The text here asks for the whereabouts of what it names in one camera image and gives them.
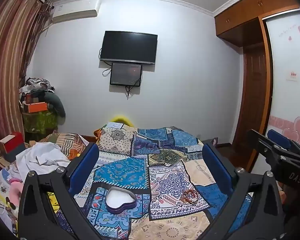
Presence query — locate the black wall television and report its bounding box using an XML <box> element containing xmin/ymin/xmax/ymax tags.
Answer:
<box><xmin>99</xmin><ymin>31</ymin><xmax>158</xmax><ymax>65</ymax></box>

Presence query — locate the small black wall monitor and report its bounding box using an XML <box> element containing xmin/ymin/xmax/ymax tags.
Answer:
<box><xmin>109</xmin><ymin>63</ymin><xmax>143</xmax><ymax>87</ymax></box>

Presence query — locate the yellow pillow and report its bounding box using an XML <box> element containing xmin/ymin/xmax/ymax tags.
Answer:
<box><xmin>111</xmin><ymin>115</ymin><xmax>135</xmax><ymax>127</ymax></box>

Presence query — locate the red box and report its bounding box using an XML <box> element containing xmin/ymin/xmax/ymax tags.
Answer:
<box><xmin>0</xmin><ymin>132</ymin><xmax>25</xmax><ymax>162</ymax></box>

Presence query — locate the purple heart-shaped tin box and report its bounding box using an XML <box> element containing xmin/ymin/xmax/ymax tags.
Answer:
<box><xmin>106</xmin><ymin>186</ymin><xmax>138</xmax><ymax>215</ymax></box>

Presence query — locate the green patterned cloth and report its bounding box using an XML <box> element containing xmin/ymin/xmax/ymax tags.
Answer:
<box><xmin>22</xmin><ymin>109</ymin><xmax>59</xmax><ymax>134</ymax></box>

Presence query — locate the white cloth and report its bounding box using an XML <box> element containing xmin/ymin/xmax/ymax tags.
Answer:
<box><xmin>15</xmin><ymin>141</ymin><xmax>72</xmax><ymax>178</ymax></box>

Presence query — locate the yellow printed cloth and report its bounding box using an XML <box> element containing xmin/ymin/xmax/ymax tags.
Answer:
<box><xmin>47</xmin><ymin>191</ymin><xmax>62</xmax><ymax>214</ymax></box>

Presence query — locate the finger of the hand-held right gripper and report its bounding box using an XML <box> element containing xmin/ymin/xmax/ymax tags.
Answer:
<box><xmin>267</xmin><ymin>129</ymin><xmax>300</xmax><ymax>157</ymax></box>
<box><xmin>247</xmin><ymin>129</ymin><xmax>300</xmax><ymax>166</ymax></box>

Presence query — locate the orange striped quilt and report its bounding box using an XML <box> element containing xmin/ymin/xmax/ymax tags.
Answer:
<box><xmin>39</xmin><ymin>131</ymin><xmax>91</xmax><ymax>161</ymax></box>

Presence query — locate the pile of folded clothes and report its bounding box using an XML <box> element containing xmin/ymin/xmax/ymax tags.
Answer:
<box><xmin>19</xmin><ymin>77</ymin><xmax>56</xmax><ymax>98</ymax></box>

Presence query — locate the orange box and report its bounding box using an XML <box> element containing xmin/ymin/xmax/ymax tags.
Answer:
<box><xmin>22</xmin><ymin>102</ymin><xmax>48</xmax><ymax>114</ymax></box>

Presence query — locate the pink cloth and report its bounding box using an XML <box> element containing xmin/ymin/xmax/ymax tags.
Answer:
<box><xmin>7</xmin><ymin>177</ymin><xmax>24</xmax><ymax>206</ymax></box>

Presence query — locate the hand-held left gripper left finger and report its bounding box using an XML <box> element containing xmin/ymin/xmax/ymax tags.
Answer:
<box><xmin>17</xmin><ymin>142</ymin><xmax>115</xmax><ymax>240</ymax></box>

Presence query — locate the brown striped curtain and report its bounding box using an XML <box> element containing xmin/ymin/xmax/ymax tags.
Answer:
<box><xmin>0</xmin><ymin>0</ymin><xmax>53</xmax><ymax>178</ymax></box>

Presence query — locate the blue patchwork blanket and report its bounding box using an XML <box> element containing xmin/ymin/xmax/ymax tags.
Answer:
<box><xmin>47</xmin><ymin>122</ymin><xmax>256</xmax><ymax>240</ymax></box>

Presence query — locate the printed plastic bag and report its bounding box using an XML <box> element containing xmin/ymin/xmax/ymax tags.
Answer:
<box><xmin>0</xmin><ymin>167</ymin><xmax>23</xmax><ymax>238</ymax></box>

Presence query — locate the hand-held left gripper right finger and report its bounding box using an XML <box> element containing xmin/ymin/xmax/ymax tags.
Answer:
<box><xmin>202</xmin><ymin>142</ymin><xmax>287</xmax><ymax>240</ymax></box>

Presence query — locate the white air conditioner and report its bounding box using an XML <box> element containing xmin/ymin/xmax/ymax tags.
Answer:
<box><xmin>51</xmin><ymin>0</ymin><xmax>101</xmax><ymax>24</ymax></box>

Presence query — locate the dark grey jacket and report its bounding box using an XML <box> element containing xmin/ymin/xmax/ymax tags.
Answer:
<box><xmin>44</xmin><ymin>91</ymin><xmax>66</xmax><ymax>125</ymax></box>

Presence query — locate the white heart-print sliding door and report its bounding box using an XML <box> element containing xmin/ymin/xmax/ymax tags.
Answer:
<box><xmin>262</xmin><ymin>10</ymin><xmax>300</xmax><ymax>153</ymax></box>

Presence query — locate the tangle of bracelets and rings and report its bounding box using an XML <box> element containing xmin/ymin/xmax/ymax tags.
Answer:
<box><xmin>181</xmin><ymin>189</ymin><xmax>199</xmax><ymax>204</ymax></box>

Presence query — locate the wooden wardrobe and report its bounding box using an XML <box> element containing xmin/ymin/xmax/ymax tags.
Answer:
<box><xmin>214</xmin><ymin>0</ymin><xmax>300</xmax><ymax>175</ymax></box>

